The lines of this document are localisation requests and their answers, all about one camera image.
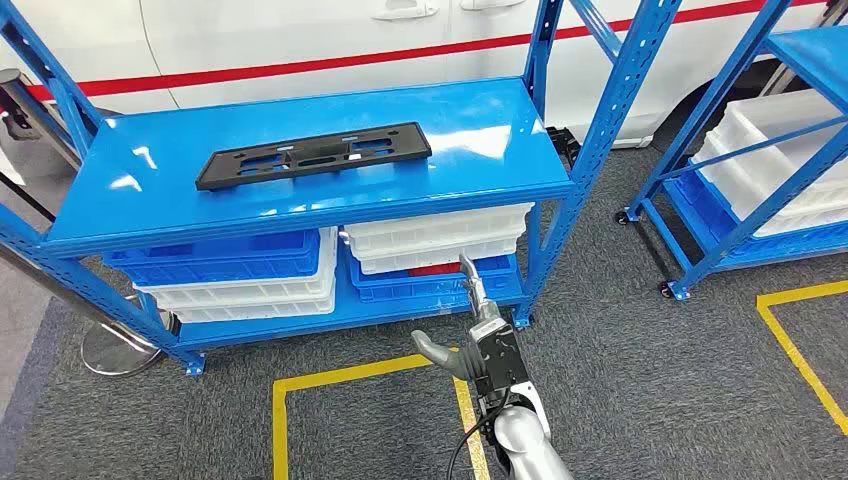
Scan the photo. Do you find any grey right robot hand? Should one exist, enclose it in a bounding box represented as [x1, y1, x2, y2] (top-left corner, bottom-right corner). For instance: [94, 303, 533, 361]
[410, 254, 510, 382]

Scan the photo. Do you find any black plastic plate bracket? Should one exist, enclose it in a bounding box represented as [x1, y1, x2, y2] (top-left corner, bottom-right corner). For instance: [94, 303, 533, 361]
[195, 121, 433, 193]

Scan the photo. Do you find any blue metal shelf rack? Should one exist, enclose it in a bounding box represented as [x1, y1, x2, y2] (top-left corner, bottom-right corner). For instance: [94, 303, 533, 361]
[616, 0, 848, 303]
[0, 0, 687, 379]

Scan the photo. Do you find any red plastic item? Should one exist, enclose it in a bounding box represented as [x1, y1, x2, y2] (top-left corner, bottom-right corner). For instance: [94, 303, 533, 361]
[407, 262, 463, 278]

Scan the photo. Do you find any red barrier belt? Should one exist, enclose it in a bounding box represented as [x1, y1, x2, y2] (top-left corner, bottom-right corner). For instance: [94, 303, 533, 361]
[25, 0, 826, 104]

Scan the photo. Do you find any white car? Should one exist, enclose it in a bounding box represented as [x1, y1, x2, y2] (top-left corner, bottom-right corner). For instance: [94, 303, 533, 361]
[0, 0, 848, 150]

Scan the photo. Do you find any black barrier belt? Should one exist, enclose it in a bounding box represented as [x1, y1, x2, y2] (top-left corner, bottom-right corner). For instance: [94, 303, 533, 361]
[0, 170, 58, 223]

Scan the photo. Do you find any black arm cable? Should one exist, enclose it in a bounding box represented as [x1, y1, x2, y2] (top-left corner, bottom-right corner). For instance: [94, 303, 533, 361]
[447, 396, 511, 480]

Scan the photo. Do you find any black plastic cable chain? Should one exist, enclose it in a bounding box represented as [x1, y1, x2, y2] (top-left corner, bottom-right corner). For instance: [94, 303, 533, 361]
[546, 125, 582, 171]

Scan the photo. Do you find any chrome stanchion post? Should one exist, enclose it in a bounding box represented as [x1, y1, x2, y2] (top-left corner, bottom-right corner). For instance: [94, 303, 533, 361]
[0, 246, 181, 378]
[0, 68, 86, 170]

